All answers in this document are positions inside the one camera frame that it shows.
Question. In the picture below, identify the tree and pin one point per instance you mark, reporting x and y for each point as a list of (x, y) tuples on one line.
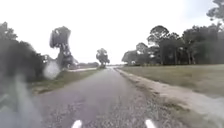
[(102, 56)]

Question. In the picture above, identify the grass verge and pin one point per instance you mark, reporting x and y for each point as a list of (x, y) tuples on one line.
[(63, 80)]

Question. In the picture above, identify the dry grass field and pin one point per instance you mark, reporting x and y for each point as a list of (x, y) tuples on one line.
[(180, 75)]

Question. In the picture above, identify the robot's own part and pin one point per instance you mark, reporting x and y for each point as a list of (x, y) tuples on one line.
[(150, 124), (76, 124)]

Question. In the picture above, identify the pale dirt strip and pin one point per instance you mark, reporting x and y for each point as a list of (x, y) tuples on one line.
[(180, 95)]

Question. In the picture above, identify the grey asphalt path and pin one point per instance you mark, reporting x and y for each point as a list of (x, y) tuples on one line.
[(103, 96)]

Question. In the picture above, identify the row of trees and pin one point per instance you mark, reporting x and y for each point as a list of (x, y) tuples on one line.
[(186, 46), (23, 60)]

